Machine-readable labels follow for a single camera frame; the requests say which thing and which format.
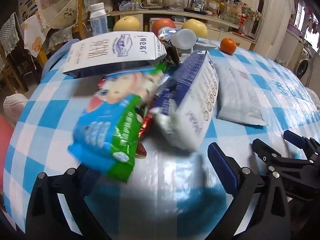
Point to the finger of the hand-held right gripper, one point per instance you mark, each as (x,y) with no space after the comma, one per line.
(295,137)
(297,172)

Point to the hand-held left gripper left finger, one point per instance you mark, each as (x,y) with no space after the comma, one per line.
(88,185)

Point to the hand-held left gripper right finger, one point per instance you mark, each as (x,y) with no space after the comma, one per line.
(221,167)

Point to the green blue snack packet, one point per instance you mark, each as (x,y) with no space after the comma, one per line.
(117,135)

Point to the white plastic milk bag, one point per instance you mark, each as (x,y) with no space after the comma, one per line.
(237,95)

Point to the red foil snack wrapper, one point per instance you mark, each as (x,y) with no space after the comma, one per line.
(146,123)

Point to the blue white milk carton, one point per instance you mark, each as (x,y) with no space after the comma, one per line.
(197,85)

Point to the pink plastic basin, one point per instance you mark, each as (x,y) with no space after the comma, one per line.
(5,150)

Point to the dark brown snack wrapper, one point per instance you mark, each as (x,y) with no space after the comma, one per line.
(172,57)

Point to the white plastic yogurt bottle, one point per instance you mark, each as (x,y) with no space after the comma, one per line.
(185,38)

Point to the blue white checked tablecloth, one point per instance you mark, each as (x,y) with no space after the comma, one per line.
(275,97)

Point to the silver washing machine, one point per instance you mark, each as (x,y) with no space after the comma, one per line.
(303,62)

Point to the grey seat cushion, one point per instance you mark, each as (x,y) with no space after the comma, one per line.
(15,107)

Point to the orange mandarin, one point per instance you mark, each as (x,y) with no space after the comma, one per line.
(228,46)

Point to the red decoration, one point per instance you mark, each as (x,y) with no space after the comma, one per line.
(242,26)

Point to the white curtain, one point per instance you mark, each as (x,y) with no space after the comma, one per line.
(272,12)

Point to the white television cabinet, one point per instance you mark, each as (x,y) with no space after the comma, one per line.
(220,31)

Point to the blue denim cushion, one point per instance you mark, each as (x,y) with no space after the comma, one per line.
(57,57)

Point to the pink artificial flowers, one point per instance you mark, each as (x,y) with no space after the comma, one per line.
(251,10)

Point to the printed clear gift bag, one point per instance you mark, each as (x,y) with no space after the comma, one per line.
(231,12)

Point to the yellow pear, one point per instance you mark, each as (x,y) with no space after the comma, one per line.
(127,23)
(197,27)

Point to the red apple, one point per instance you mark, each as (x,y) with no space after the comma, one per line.
(163,26)

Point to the white orange print tablecloth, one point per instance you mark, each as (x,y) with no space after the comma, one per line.
(33,35)

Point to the black tray of bottles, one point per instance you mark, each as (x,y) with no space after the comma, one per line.
(196,6)

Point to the white milk bottle blue label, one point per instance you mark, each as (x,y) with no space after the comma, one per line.
(97,20)

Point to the clear zip bag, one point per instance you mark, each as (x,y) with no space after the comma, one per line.
(175,0)

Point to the pack of small clear bottles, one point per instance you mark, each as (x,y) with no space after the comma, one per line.
(130,5)

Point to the cream mesh food cover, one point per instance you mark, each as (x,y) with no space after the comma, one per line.
(57,2)

